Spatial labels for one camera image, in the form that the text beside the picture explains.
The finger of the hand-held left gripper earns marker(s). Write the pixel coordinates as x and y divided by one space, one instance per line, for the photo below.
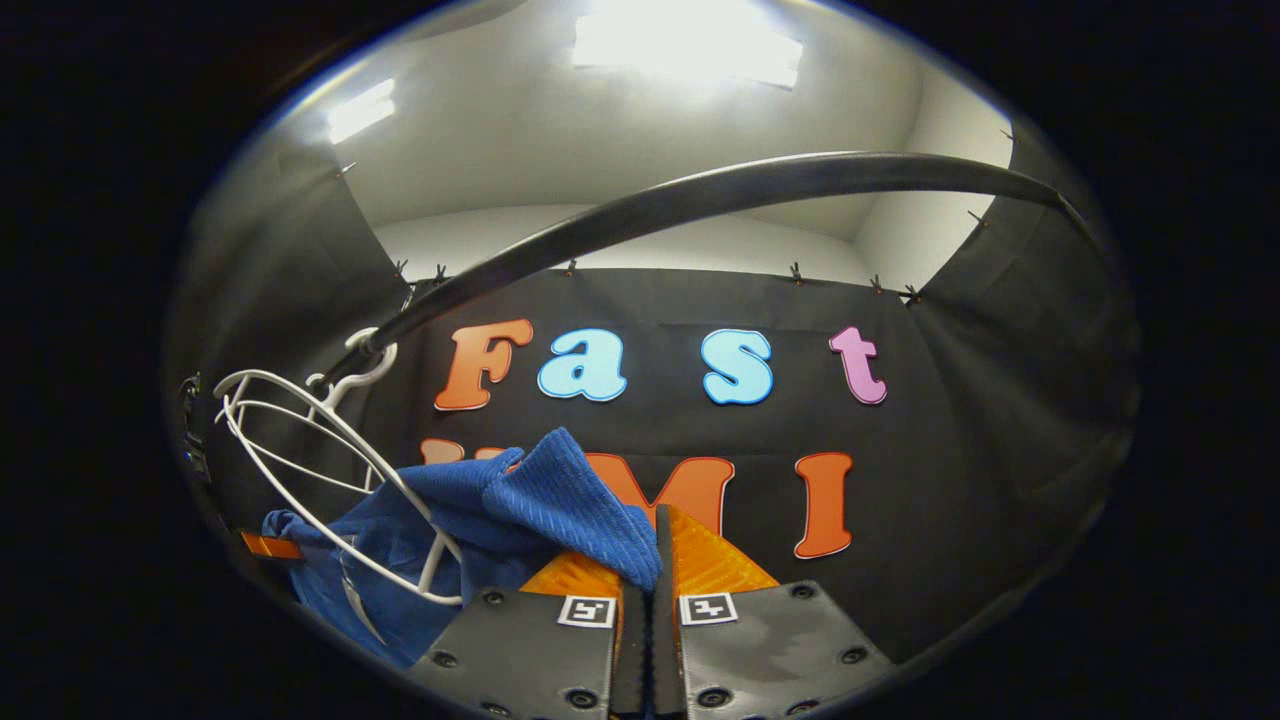
270 546

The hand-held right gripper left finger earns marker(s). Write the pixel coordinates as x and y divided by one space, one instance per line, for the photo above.
632 660

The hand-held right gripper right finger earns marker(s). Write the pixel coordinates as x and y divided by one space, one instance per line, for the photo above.
665 650

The white plastic hanger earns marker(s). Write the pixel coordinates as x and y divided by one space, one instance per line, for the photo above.
316 381
434 565

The dark stand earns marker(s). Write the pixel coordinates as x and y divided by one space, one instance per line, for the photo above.
195 450

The plain black backdrop cloth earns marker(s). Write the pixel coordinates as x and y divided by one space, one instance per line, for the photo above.
1050 350
280 280

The black clothes rail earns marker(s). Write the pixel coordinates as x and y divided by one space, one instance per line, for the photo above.
700 195

